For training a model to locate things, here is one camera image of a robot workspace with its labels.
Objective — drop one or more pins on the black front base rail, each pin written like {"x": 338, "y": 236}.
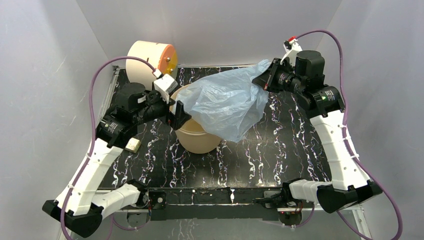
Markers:
{"x": 212, "y": 203}

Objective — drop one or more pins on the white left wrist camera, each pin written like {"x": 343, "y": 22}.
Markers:
{"x": 164, "y": 82}

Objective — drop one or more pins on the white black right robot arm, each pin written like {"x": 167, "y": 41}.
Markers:
{"x": 350, "y": 184}

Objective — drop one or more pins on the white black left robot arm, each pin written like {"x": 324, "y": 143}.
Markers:
{"x": 78, "y": 209}

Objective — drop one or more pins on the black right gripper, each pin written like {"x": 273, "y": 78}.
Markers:
{"x": 263, "y": 80}

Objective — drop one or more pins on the beige round trash bin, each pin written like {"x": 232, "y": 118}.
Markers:
{"x": 195, "y": 139}

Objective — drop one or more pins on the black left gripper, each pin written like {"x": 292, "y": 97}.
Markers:
{"x": 175, "y": 120}

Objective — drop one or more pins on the translucent blue plastic trash bag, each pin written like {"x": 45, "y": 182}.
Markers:
{"x": 227, "y": 104}

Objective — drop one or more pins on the white trash bag box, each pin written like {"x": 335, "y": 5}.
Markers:
{"x": 133, "y": 145}

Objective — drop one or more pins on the white cylinder with orange face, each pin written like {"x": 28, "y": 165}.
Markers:
{"x": 161, "y": 56}

